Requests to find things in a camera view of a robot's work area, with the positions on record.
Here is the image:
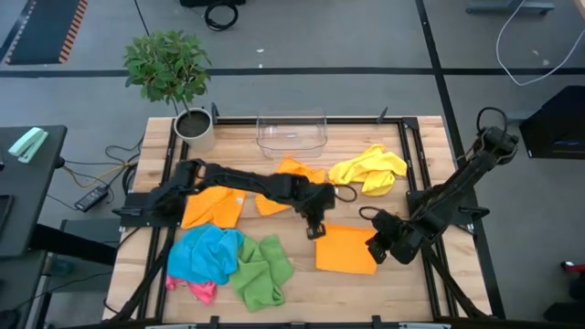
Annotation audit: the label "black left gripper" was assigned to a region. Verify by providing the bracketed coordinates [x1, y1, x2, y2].
[285, 175, 339, 240]

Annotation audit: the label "orange microfiber towel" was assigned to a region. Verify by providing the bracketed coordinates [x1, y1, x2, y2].
[181, 185, 247, 229]
[314, 222, 378, 276]
[254, 157, 337, 217]

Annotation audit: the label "yellow microfiber towel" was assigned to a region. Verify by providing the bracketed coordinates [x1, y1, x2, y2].
[327, 143, 408, 197]

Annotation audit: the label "green microfiber towel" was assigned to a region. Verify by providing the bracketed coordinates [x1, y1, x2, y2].
[229, 235, 295, 313]

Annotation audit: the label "blue microfiber towel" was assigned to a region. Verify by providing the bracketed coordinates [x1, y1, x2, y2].
[166, 223, 244, 285]

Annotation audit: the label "pink microfiber towel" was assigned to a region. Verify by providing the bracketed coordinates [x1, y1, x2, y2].
[165, 275, 218, 305]

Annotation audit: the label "clear plastic bin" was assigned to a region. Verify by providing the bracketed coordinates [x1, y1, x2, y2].
[255, 108, 329, 160]

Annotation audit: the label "grey cabinet foot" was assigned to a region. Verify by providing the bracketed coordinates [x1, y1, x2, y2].
[502, 111, 534, 127]

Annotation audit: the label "green plant in white pot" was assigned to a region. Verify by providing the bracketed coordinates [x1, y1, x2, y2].
[123, 29, 217, 154]

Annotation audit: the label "black cabinet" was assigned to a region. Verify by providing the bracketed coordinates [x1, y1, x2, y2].
[519, 85, 585, 160]

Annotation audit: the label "black equipment box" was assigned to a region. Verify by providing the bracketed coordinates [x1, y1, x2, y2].
[179, 0, 247, 7]

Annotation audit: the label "black power adapter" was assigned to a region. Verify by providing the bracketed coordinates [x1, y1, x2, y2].
[74, 185, 110, 213]

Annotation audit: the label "black desk base beam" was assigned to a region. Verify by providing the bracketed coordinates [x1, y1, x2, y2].
[31, 223, 118, 267]

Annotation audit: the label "grey desk foot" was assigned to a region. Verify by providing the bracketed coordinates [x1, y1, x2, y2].
[465, 0, 557, 15]

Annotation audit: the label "black side desk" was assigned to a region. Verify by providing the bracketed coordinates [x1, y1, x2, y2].
[0, 125, 69, 260]

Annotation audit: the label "mint green stapler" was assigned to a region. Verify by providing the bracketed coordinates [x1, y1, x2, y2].
[7, 127, 49, 165]

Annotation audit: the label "black floor mat orange stripes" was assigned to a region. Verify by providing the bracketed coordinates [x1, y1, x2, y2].
[0, 0, 89, 65]

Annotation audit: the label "black left camera cable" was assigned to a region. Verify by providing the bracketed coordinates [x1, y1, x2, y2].
[335, 184, 358, 203]

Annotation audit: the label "black metal table frame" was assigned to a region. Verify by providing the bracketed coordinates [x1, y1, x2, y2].
[109, 102, 506, 329]

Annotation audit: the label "yellow floor cable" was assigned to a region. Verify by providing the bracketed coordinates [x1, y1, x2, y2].
[63, 159, 138, 188]

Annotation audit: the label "coiled black cable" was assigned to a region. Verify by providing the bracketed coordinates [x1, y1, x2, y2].
[204, 3, 239, 32]

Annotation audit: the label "white floor cable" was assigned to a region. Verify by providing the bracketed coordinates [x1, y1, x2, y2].
[495, 0, 585, 87]

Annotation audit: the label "thin black floor cable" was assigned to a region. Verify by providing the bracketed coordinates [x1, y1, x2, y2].
[133, 0, 151, 37]

